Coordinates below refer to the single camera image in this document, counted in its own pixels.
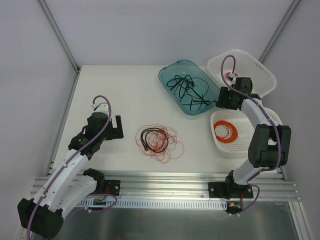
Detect black cable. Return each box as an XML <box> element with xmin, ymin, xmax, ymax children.
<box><xmin>139</xmin><ymin>127</ymin><xmax>176</xmax><ymax>153</ymax></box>

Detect thin orange wire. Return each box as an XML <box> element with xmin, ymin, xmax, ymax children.
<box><xmin>135</xmin><ymin>122</ymin><xmax>185</xmax><ymax>163</ymax></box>

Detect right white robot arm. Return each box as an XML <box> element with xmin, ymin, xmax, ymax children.
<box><xmin>213</xmin><ymin>77</ymin><xmax>292</xmax><ymax>199</ymax></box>

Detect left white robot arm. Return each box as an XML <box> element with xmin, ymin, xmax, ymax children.
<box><xmin>17</xmin><ymin>112</ymin><xmax>124</xmax><ymax>240</ymax></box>

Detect white perforated plastic basket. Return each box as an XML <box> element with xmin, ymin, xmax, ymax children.
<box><xmin>210</xmin><ymin>107</ymin><xmax>288</xmax><ymax>158</ymax></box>

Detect teal transparent plastic tray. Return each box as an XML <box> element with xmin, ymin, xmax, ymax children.
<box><xmin>158</xmin><ymin>59</ymin><xmax>220</xmax><ymax>116</ymax></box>

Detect white solid plastic basket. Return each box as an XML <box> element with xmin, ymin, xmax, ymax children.
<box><xmin>207</xmin><ymin>49</ymin><xmax>277</xmax><ymax>98</ymax></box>

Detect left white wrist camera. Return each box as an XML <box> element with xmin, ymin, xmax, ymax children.
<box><xmin>91</xmin><ymin>102</ymin><xmax>110</xmax><ymax>115</ymax></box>

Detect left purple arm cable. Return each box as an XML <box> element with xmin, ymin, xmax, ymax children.
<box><xmin>24</xmin><ymin>95</ymin><xmax>118</xmax><ymax>240</ymax></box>

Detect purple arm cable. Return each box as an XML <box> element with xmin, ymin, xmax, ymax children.
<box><xmin>24</xmin><ymin>95</ymin><xmax>118</xmax><ymax>240</ymax></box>
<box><xmin>220</xmin><ymin>54</ymin><xmax>285</xmax><ymax>218</ymax></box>

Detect orange wire coil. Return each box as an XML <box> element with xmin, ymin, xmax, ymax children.
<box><xmin>213</xmin><ymin>120</ymin><xmax>238</xmax><ymax>144</ymax></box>

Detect black cables in tray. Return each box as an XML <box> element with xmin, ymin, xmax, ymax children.
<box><xmin>166</xmin><ymin>74</ymin><xmax>218</xmax><ymax>111</ymax></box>

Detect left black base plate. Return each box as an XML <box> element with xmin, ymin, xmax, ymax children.
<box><xmin>92</xmin><ymin>179</ymin><xmax>121</xmax><ymax>196</ymax></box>

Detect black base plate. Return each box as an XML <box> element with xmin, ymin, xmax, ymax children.
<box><xmin>208</xmin><ymin>181</ymin><xmax>254</xmax><ymax>200</ymax></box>
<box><xmin>92</xmin><ymin>179</ymin><xmax>121</xmax><ymax>196</ymax></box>

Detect white slotted cable duct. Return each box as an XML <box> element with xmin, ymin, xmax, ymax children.
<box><xmin>77</xmin><ymin>197</ymin><xmax>227</xmax><ymax>211</ymax></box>

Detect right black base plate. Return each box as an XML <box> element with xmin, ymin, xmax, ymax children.
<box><xmin>208</xmin><ymin>181</ymin><xmax>254</xmax><ymax>200</ymax></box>

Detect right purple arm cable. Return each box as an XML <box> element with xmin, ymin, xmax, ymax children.
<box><xmin>220</xmin><ymin>54</ymin><xmax>285</xmax><ymax>218</ymax></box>

